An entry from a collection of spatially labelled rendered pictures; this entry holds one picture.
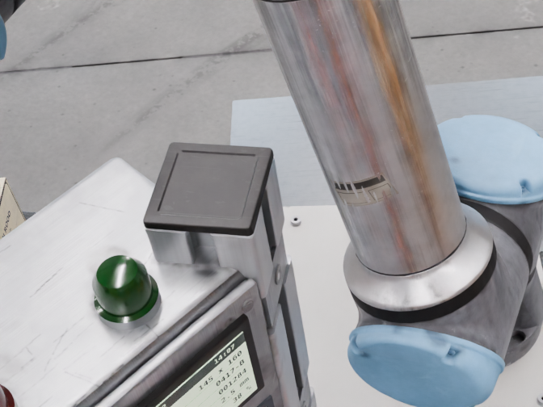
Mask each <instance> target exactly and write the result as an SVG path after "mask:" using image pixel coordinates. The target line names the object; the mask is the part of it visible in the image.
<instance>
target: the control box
mask: <svg viewBox="0 0 543 407"><path fill-rule="evenodd" d="M154 187H155V184H154V183H153V182H151V181H150V180H149V179H147V177H145V176H144V175H143V174H141V173H140V172H139V171H137V170H136V169H134V168H133V167H132V166H130V165H129V164H128V163H127V162H126V161H124V160H123V159H122V158H119V157H115V158H112V159H110V160H109V161H107V162H106V163H104V164H103V165H101V166H100V167H99V168H98V169H97V170H95V171H94V172H92V173H91V174H89V175H88V176H86V177H85V178H84V179H83V180H81V181H80V182H79V183H77V184H76V185H74V186H73V187H71V188H70V189H69V190H68V191H66V192H65V193H63V194H62V195H60V196H59V197H58V198H56V199H55V200H54V201H52V202H51V203H50V204H48V205H47V206H45V207H44V208H42V209H41V210H40V211H38V212H37V213H36V214H35V215H33V216H32V217H30V218H29V219H28V220H26V221H24V222H23V223H22V224H21V225H20V226H18V227H17V228H15V229H14V230H12V231H11V232H10V233H8V234H7V235H6V236H5V237H3V238H2V239H0V384H1V385H3V386H5V387H6V388H7V389H8V390H9V391H10V392H11V394H12V395H13V397H14V398H15V400H16V402H17V405H18V407H135V406H136V405H137V404H139V403H140V402H141V401H142V400H143V399H145V398H146V397H147V396H148V395H149V394H150V393H151V392H152V391H153V390H154V389H156V388H157V387H158V386H159V385H160V384H162V383H163V382H164V381H165V380H166V379H168V378H169V377H170V376H171V375H172V374H174V373H175V372H176V371H177V370H178V369H180V368H181V367H182V366H183V365H184V364H185V363H186V362H187V361H188V360H189V359H191V358H192V357H193V356H194V355H195V354H197V353H198V352H199V351H200V350H201V349H203V348H204V347H205V346H206V345H207V344H209V343H210V342H211V341H212V340H213V339H214V338H215V337H216V336H217V335H218V334H220V333H221V332H222V331H223V330H224V329H226V328H227V327H228V326H229V325H230V324H232V323H233V322H234V321H235V320H236V319H237V318H239V317H240V316H241V315H242V314H243V313H244V314H246V315H247V316H248V318H249V322H250V328H251V332H252V335H253V339H254V342H255V348H256V352H257V355H258V359H259V365H260V368H261V372H262V376H263V382H264V387H263V388H262V389H261V390H260V391H259V392H258V393H257V394H256V395H254V396H253V397H252V398H251V399H250V400H249V401H248V402H247V403H246V404H244V406H243V407H257V406H258V405H259V404H260V403H262V402H263V401H264V400H265V399H266V398H267V397H268V396H269V395H271V396H272V400H273V403H274V406H275V407H284V404H283V400H282V396H281V392H280V386H279V381H278V378H277V374H276V367H275V364H274V359H273V356H272V349H271V345H270V342H269V337H268V334H267V327H266V323H265V320H264V315H263V309H262V305H261V301H260V297H259V290H258V287H257V283H256V282H255V281H254V280H253V279H244V275H243V274H242V273H241V272H240V271H238V270H235V269H232V268H228V267H223V266H220V264H219V261H218V258H217V252H216V249H215V247H213V246H203V245H197V246H195V247H194V251H195V253H196V259H195V262H194V263H193V264H185V263H175V262H158V261H156V259H155V257H154V253H153V251H152V248H151V245H150V243H149V238H148V236H147V233H146V232H145V226H144V224H143V219H144V216H145V212H146V209H147V207H148V204H149V201H150V198H151V195H152V193H153V190H154ZM115 255H126V256H129V257H132V258H135V259H138V260H139V261H141V262H142V263H143V264H144V265H145V267H146V269H147V271H148V274H150V275H151V276H152V277H153V278H154V279H155V281H156V282H157V284H158V288H159V291H160V293H161V304H160V307H159V310H158V312H157V313H156V314H155V316H154V317H153V318H152V319H151V320H150V321H148V322H147V323H146V324H144V325H142V326H140V327H138V328H136V329H129V330H118V329H113V328H110V327H108V326H107V325H105V324H104V323H103V322H102V321H101V320H100V318H99V315H98V313H97V311H96V309H95V304H94V299H95V293H94V291H93V288H92V279H93V276H94V274H95V272H96V271H97V269H98V267H99V265H100V264H101V263H102V262H103V261H104V260H106V259H107V258H110V257H112V256H115Z"/></svg>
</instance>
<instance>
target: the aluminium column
mask: <svg viewBox="0 0 543 407"><path fill-rule="evenodd" d="M143 224H144V226H145V232H146V233H147V236H148V238H149V243H150V245H151V248H152V251H153V253H154V257H155V259H156V261H158V262H175V263H185V264H193V263H194V262H195V259H196V253H195V251H194V247H195V246H197V245H203V246H213V247H215V249H216V252H217V258H218V261H219V264H220V266H223V267H228V268H232V269H235V270H238V271H240V272H241V273H242V274H243V275H244V279H253V280H254V281H255V282H256V283H257V287H258V290H259V297H260V301H261V305H262V309H263V315H264V320H265V323H266V327H267V334H268V337H269V342H270V345H271V352H272V356H273V359H274V364H275V367H276V374H277V378H278V381H279V386H280V392H281V396H282V400H283V404H284V407H301V405H300V401H299V396H298V391H299V388H304V387H305V382H306V378H307V373H308V369H309V356H308V351H307V346H306V341H305V332H304V328H303V323H302V318H301V309H300V304H299V300H298V294H297V285H296V280H295V276H294V271H293V262H292V257H291V256H290V255H289V254H286V256H287V265H286V269H285V273H284V279H283V283H282V287H281V290H280V297H279V300H278V305H277V308H276V315H275V318H274V322H273V326H272V328H269V327H268V325H267V318H266V315H265V311H264V307H263V300H262V298H265V297H266V296H267V292H268V288H269V284H270V281H271V277H272V271H273V265H272V256H271V251H272V247H273V246H278V245H279V244H280V237H281V234H282V230H283V227H284V210H283V205H282V200H281V196H280V187H279V182H278V177H277V173H276V164H275V157H274V154H273V150H272V149H271V148H268V147H254V146H241V145H213V144H199V143H185V142H172V143H170V144H169V147H168V150H167V152H166V156H165V158H164V161H163V163H162V168H161V170H160V172H159V175H158V179H157V182H156V184H155V187H154V190H153V193H152V195H151V198H150V201H149V204H148V207H147V209H146V212H145V216H144V219H143Z"/></svg>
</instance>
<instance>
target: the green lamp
mask: <svg viewBox="0 0 543 407"><path fill-rule="evenodd" d="M92 288H93V291H94V293H95V299H94V304H95V309H96V311H97V313H98V315H99V318H100V320H101V321H102V322H103V323H104V324H105V325H107V326H108V327H110V328H113V329H118V330H129V329H136V328H138V327H140V326H142V325H144V324H146V323H147V322H148V321H150V320H151V319H152V318H153V317H154V316H155V314H156V313H157V312H158V310H159V307H160V304H161V293H160V291H159V288H158V284H157V282H156V281H155V279H154V278H153V277H152V276H151V275H150V274H148V271H147V269H146V267H145V265H144V264H143V263H142V262H141V261H139V260H138V259H135V258H132V257H129V256H126V255H115V256H112V257H110V258H107V259H106V260H104V261H103V262H102V263H101V264H100V265H99V267H98V269H97V271H96V272H95V274H94V276H93V279H92Z"/></svg>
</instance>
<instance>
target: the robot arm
mask: <svg viewBox="0 0 543 407"><path fill-rule="evenodd" d="M252 1H253V3H254V5H255V9H256V10H257V13H258V15H259V18H260V20H261V23H262V25H263V28H264V31H265V32H266V34H267V38H268V40H269V42H270V45H271V47H272V50H273V52H274V54H275V56H276V59H277V62H278V64H279V66H280V69H281V72H282V74H283V76H284V80H285V81H286V83H287V86H288V89H289V91H290V94H291V96H292V98H293V101H294V103H295V105H296V108H297V111H298V113H299V116H300V117H301V121H302V123H303V125H304V127H305V130H306V132H307V135H308V137H309V140H310V143H311V145H312V147H313V149H314V152H315V154H316V157H317V159H318V162H319V165H320V166H321V168H322V172H323V174H324V176H325V179H326V182H327V184H328V186H329V188H330V192H331V194H332V196H333V198H334V200H335V203H336V206H337V208H338V210H339V214H340V216H341V217H342V220H343V223H344V225H345V228H346V230H347V233H348V235H349V237H350V239H351V241H350V243H349V245H348V247H347V249H346V252H345V255H344V258H343V273H344V278H345V280H346V283H347V285H348V288H349V290H350V292H351V296H352V298H353V300H354V301H355V304H356V307H357V309H358V313H359V319H358V323H357V326H356V328H355V329H353V331H351V333H350V335H349V341H350V343H349V346H348V348H347V357H348V360H349V363H350V364H351V367H352V368H353V370H354V371H355V373H356V374H357V375H358V376H359V377H360V378H361V379H362V380H363V381H364V382H365V383H367V384H368V385H370V386H371V387H372V388H375V389H376V390H377V391H378V392H381V393H383V394H385V395H386V396H388V397H391V398H393V399H395V400H397V401H401V402H402V403H405V404H408V405H413V406H415V407H474V406H475V405H480V404H481V403H483V402H484V401H486V400H487V399H488V398H489V397H490V395H491V393H492V392H493V391H494V388H495V385H496V382H497V379H498V378H499V375H500V374H501V373H502V372H503V371H504V368H505V367H506V366H509V365H511V364H513V363H514V362H516V361H518V360H519V359H521V358H522V357H523V356H525V355H526V354H527V353H528V352H529V351H530V350H531V349H532V347H533V345H534V344H535V342H536V341H537V339H538V337H539V334H540V332H541V327H542V323H543V289H542V286H541V281H540V278H539V275H538V272H537V260H538V256H539V253H540V248H541V242H542V238H543V138H541V137H540V136H539V134H538V133H537V132H536V131H534V130H533V129H531V128H530V127H528V126H526V125H524V124H522V123H519V122H517V121H514V120H510V119H507V118H503V117H499V116H494V115H465V116H463V117H462V118H454V119H450V120H446V121H444V122H443V123H441V124H438V125H437V124H436V119H435V116H434V113H433V110H432V108H431V103H430V100H429V98H428V94H427V90H426V86H425V84H424V81H423V76H422V74H421V71H420V68H419V63H418V60H417V57H416V55H415V50H414V47H413V44H412V41H411V38H410V33H409V31H408V28H407V25H406V20H405V18H404V14H403V12H402V7H401V4H400V2H399V0H252Z"/></svg>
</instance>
